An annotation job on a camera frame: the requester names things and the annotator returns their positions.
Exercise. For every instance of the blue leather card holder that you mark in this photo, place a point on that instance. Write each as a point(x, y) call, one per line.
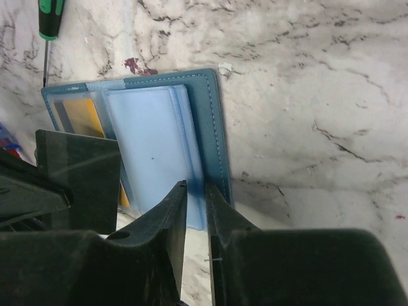
point(169, 127)

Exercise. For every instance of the green black screwdriver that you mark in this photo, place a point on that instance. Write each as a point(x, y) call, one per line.
point(49, 16)

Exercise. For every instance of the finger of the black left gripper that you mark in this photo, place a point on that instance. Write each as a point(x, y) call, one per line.
point(26, 195)

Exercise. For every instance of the black credit card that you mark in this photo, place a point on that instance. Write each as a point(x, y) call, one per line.
point(89, 169)

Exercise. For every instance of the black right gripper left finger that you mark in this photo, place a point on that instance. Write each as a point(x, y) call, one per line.
point(140, 264)

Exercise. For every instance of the blue red screwdriver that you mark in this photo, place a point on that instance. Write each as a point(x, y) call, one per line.
point(8, 143)

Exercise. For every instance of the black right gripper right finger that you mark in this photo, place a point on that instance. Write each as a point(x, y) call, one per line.
point(251, 266)

